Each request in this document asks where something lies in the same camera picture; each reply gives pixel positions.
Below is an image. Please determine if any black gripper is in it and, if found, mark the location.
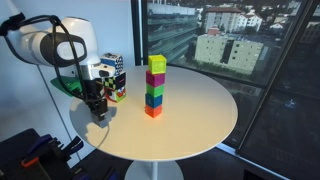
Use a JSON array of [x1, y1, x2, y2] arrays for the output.
[[80, 77, 110, 118]]

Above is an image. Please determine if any grey block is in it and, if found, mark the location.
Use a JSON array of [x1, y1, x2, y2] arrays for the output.
[[93, 111, 113, 129]]

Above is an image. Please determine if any orange block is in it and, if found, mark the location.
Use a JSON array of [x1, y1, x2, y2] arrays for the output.
[[144, 104, 163, 119]]

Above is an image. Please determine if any blue block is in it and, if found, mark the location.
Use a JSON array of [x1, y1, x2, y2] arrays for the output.
[[144, 93, 164, 109]]

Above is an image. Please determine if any green block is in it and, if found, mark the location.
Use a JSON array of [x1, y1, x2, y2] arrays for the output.
[[145, 83, 165, 98]]

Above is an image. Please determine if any magenta block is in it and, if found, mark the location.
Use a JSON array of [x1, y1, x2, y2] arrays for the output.
[[145, 70, 166, 89]]

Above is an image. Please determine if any yellow block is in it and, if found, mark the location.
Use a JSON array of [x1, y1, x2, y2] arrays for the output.
[[147, 54, 168, 75]]

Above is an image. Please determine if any orange number patterned cube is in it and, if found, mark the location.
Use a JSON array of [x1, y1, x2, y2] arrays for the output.
[[104, 86, 127, 104]]

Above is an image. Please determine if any black letter patterned cube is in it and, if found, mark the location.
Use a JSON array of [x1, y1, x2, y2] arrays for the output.
[[103, 71, 127, 92]]

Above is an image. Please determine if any black white patterned cube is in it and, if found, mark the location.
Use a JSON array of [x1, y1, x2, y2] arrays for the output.
[[99, 52, 124, 77]]

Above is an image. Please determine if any clamp with orange trigger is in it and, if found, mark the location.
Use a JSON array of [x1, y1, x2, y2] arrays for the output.
[[19, 133, 84, 171]]

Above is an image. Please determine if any round white table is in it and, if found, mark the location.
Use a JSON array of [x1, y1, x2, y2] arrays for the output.
[[130, 0, 320, 158]]

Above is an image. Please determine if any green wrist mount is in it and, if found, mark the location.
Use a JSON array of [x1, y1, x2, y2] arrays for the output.
[[49, 75, 83, 98]]

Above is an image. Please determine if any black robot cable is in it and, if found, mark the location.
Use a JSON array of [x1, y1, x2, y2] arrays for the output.
[[0, 12, 90, 102]]

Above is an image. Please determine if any white table pedestal base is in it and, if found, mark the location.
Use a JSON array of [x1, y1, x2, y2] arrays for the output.
[[124, 160, 185, 180]]

